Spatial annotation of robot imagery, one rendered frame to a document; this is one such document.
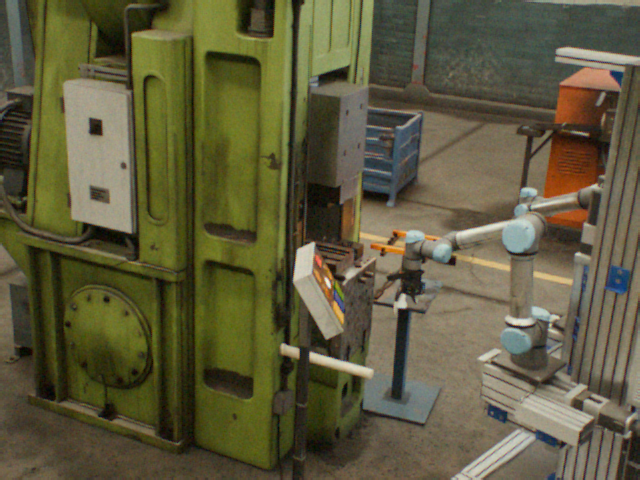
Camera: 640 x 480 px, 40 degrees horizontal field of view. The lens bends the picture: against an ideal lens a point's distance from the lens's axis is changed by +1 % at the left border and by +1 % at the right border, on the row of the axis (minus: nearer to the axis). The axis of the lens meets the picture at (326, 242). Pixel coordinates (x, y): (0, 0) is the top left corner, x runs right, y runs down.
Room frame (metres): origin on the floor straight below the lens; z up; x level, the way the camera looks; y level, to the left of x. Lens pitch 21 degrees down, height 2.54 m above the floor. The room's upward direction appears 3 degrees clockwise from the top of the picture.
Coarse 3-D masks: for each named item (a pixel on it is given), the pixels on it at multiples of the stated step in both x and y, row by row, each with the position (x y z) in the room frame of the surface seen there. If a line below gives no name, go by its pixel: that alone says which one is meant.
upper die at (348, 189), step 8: (312, 184) 3.77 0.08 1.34; (344, 184) 3.74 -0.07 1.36; (352, 184) 3.82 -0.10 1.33; (312, 192) 3.77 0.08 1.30; (320, 192) 3.75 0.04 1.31; (328, 192) 3.73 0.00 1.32; (336, 192) 3.72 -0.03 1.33; (344, 192) 3.75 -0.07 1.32; (352, 192) 3.83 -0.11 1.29; (320, 200) 3.75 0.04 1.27; (328, 200) 3.73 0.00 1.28; (336, 200) 3.72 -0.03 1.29; (344, 200) 3.75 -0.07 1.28
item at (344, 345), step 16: (368, 256) 4.00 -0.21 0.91; (352, 272) 3.78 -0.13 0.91; (352, 288) 3.74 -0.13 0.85; (368, 288) 3.92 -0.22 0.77; (352, 320) 3.76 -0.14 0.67; (368, 320) 3.95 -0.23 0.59; (320, 336) 3.73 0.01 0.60; (336, 336) 3.66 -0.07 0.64; (352, 336) 3.78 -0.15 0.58; (368, 336) 3.97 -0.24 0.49; (320, 352) 3.71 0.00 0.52; (336, 352) 3.66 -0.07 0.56; (352, 352) 3.79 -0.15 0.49
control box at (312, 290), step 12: (300, 252) 3.37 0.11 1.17; (312, 252) 3.31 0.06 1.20; (300, 264) 3.23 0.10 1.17; (312, 264) 3.19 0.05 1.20; (324, 264) 3.38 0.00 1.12; (300, 276) 3.11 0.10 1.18; (312, 276) 3.09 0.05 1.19; (324, 276) 3.27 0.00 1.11; (300, 288) 3.09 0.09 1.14; (312, 288) 3.09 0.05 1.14; (324, 288) 3.15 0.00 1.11; (312, 300) 3.09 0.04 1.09; (324, 300) 3.09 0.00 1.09; (312, 312) 3.09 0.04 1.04; (324, 312) 3.09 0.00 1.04; (324, 324) 3.09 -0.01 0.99; (336, 324) 3.09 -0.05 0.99; (324, 336) 3.09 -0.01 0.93
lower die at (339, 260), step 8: (304, 240) 3.95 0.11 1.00; (312, 240) 3.97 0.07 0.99; (320, 248) 3.85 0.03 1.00; (344, 248) 3.89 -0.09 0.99; (328, 256) 3.78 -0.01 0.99; (336, 256) 3.79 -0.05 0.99; (344, 256) 3.79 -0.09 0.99; (352, 256) 3.87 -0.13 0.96; (328, 264) 3.73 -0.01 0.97; (336, 264) 3.72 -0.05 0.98; (344, 264) 3.79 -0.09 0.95; (352, 264) 3.88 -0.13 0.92; (336, 272) 3.71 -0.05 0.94
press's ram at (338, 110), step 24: (312, 96) 3.72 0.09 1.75; (336, 96) 3.68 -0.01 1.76; (360, 96) 3.85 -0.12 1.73; (312, 120) 3.72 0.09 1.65; (336, 120) 3.67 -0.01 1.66; (360, 120) 3.87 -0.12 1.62; (312, 144) 3.72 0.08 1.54; (336, 144) 3.67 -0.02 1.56; (360, 144) 3.88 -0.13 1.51; (312, 168) 3.71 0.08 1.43; (336, 168) 3.67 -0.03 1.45; (360, 168) 3.90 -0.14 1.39
